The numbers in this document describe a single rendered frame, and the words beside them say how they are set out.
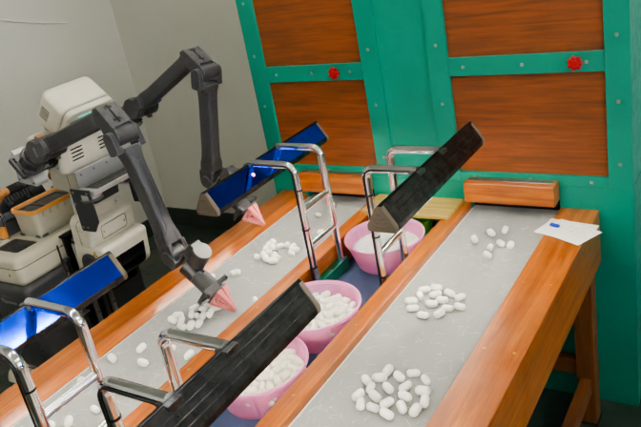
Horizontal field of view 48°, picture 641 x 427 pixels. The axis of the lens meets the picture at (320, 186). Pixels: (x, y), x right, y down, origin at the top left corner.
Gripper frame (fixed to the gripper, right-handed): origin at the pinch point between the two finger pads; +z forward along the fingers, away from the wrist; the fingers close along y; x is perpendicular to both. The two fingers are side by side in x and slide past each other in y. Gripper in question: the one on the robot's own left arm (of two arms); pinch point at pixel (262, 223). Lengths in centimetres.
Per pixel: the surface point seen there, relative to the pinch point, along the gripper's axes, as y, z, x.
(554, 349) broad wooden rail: -17, 91, -53
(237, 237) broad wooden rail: -3.0, -4.6, 10.9
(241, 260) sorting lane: -13.3, 4.1, 6.5
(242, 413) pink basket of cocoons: -73, 41, -20
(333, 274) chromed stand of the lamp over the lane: -8.4, 31.3, -12.2
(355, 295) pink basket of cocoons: -25, 42, -28
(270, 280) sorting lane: -22.4, 18.1, -5.7
